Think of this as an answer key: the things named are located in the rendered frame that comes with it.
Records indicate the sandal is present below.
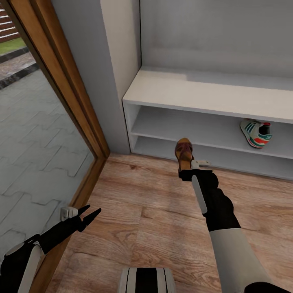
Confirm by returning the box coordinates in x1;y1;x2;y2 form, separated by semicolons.
175;138;194;172

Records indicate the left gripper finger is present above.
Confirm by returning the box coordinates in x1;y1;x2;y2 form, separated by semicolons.
82;208;101;228
78;205;90;217

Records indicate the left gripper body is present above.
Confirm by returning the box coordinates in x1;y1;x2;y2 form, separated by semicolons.
51;216;85;244

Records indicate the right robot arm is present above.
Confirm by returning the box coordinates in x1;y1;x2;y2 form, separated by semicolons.
179;160;290;293

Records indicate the gym shoe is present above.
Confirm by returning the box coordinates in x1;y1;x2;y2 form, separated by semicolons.
240;118;272;149

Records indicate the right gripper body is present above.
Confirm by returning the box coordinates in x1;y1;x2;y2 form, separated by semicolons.
181;169;199;181

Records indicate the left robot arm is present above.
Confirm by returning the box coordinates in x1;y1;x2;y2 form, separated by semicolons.
0;205;101;293

